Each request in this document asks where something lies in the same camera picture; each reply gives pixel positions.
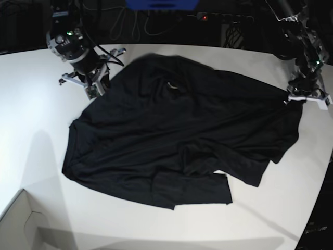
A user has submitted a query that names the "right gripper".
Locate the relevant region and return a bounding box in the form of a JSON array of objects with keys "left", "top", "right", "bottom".
[{"left": 59, "top": 48, "right": 126, "bottom": 95}]

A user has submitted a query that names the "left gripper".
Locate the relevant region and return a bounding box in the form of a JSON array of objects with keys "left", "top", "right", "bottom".
[{"left": 287, "top": 78, "right": 331, "bottom": 110}]

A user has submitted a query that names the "black t-shirt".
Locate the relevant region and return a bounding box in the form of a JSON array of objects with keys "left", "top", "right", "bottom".
[{"left": 62, "top": 54, "right": 303, "bottom": 209}]

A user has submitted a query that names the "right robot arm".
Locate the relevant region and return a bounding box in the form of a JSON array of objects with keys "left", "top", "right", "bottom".
[{"left": 46, "top": 1, "right": 126, "bottom": 99}]

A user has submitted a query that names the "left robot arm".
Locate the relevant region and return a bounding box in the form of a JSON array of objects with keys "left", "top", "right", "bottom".
[{"left": 266, "top": 1, "right": 332, "bottom": 110}]

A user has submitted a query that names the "blue bin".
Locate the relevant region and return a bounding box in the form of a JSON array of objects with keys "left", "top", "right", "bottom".
[{"left": 125, "top": 0, "right": 199, "bottom": 10}]

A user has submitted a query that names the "black power strip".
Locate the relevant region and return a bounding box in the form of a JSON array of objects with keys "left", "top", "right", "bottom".
[{"left": 195, "top": 12, "right": 254, "bottom": 23}]

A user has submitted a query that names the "white cardboard box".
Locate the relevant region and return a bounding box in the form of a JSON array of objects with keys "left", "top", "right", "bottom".
[{"left": 0, "top": 189, "right": 79, "bottom": 250}]

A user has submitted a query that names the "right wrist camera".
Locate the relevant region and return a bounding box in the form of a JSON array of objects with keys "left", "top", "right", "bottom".
[{"left": 85, "top": 85, "right": 100, "bottom": 100}]

